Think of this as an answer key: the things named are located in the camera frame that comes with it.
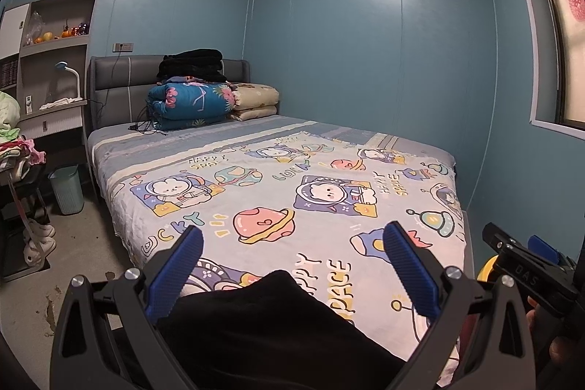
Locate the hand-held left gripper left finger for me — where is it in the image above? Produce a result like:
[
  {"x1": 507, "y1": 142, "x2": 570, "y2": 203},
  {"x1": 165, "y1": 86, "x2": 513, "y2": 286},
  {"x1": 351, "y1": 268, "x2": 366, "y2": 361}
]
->
[{"x1": 49, "y1": 228, "x2": 204, "y2": 390}]

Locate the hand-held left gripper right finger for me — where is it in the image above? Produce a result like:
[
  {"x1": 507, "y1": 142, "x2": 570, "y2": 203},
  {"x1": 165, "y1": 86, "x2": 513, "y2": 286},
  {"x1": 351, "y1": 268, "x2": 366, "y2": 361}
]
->
[{"x1": 383, "y1": 221, "x2": 535, "y2": 390}]

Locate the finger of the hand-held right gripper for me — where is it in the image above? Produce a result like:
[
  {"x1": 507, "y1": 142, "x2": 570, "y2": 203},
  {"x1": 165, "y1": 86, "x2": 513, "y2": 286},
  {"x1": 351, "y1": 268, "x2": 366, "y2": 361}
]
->
[
  {"x1": 528, "y1": 235, "x2": 574, "y2": 272},
  {"x1": 482, "y1": 222, "x2": 524, "y2": 256}
]

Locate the person's right hand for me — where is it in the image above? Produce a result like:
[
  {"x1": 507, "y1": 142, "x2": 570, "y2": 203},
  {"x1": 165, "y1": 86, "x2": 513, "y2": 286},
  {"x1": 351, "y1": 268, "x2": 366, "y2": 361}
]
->
[{"x1": 525, "y1": 296, "x2": 585, "y2": 372}]

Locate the person's black clothing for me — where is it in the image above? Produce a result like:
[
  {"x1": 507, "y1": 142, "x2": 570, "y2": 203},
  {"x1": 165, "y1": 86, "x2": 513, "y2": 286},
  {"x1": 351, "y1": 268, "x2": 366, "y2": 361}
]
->
[{"x1": 155, "y1": 269, "x2": 407, "y2": 390}]

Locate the green waste basket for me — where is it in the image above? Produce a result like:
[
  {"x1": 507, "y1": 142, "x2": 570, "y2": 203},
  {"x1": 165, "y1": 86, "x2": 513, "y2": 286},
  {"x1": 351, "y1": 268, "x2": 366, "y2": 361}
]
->
[{"x1": 48, "y1": 164, "x2": 85, "y2": 216}]

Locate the white slipper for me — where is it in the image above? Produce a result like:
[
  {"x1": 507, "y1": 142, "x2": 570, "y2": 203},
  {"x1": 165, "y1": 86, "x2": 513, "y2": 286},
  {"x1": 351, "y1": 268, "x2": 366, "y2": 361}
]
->
[
  {"x1": 23, "y1": 237, "x2": 56, "y2": 267},
  {"x1": 25, "y1": 222, "x2": 56, "y2": 241}
]

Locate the bed with cartoon sheet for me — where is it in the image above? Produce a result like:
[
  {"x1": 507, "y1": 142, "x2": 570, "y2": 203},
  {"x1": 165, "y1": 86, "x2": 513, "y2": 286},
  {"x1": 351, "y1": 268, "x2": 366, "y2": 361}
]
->
[{"x1": 87, "y1": 114, "x2": 471, "y2": 388}]

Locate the blue floral pillow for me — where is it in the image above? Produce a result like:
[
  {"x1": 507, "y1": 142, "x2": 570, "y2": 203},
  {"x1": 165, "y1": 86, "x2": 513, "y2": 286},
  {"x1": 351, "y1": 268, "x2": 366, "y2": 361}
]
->
[{"x1": 146, "y1": 82, "x2": 236, "y2": 132}]

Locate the black metal rack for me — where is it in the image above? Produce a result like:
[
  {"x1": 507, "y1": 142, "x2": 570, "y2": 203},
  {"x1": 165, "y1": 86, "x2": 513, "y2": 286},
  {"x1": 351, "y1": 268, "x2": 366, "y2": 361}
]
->
[{"x1": 0, "y1": 164, "x2": 51, "y2": 281}]

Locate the beige folded quilt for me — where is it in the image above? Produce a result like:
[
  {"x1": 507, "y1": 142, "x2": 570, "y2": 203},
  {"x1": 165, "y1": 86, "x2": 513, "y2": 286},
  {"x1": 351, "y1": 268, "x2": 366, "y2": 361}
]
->
[{"x1": 229, "y1": 83, "x2": 280, "y2": 122}]

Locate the grey padded headboard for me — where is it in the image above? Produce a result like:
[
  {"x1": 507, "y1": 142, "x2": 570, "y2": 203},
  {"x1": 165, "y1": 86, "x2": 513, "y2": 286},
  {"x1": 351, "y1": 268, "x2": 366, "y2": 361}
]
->
[{"x1": 88, "y1": 56, "x2": 251, "y2": 130}]

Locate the white cloth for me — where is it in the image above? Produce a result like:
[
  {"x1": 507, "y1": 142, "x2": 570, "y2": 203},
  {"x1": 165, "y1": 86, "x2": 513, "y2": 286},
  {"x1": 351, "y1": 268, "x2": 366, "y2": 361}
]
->
[{"x1": 39, "y1": 96, "x2": 76, "y2": 111}]

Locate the black folded clothing pile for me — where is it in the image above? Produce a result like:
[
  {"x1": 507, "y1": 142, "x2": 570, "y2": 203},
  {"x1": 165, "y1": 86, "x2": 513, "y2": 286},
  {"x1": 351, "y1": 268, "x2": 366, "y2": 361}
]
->
[{"x1": 156, "y1": 49, "x2": 228, "y2": 84}]

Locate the white desk lamp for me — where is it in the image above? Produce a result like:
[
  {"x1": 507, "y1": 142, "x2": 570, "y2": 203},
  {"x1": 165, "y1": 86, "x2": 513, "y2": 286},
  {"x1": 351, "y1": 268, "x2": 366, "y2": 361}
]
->
[{"x1": 54, "y1": 61, "x2": 83, "y2": 101}]

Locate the pile of coloured clothes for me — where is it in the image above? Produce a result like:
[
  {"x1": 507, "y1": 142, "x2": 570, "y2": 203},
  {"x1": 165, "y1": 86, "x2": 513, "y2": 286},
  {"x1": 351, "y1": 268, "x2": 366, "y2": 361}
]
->
[{"x1": 0, "y1": 91, "x2": 46, "y2": 171}]

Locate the clear plastic bag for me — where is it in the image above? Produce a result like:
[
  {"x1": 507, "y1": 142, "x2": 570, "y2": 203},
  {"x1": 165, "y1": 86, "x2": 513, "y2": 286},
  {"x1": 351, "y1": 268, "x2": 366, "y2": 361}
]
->
[{"x1": 25, "y1": 11, "x2": 46, "y2": 41}]

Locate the black cable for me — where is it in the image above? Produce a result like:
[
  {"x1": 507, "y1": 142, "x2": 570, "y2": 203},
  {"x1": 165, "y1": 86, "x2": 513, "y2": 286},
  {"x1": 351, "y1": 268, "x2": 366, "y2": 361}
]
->
[{"x1": 98, "y1": 52, "x2": 167, "y2": 135}]

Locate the window with white frame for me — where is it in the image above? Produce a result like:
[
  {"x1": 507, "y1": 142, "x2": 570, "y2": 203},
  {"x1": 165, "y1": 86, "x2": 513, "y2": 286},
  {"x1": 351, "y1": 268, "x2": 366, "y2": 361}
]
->
[{"x1": 505, "y1": 0, "x2": 585, "y2": 130}]

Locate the grey wall shelf unit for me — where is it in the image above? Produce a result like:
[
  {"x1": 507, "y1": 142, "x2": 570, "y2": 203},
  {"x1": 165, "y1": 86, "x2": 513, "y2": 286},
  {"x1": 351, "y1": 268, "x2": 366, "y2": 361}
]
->
[{"x1": 0, "y1": 0, "x2": 99, "y2": 139}]

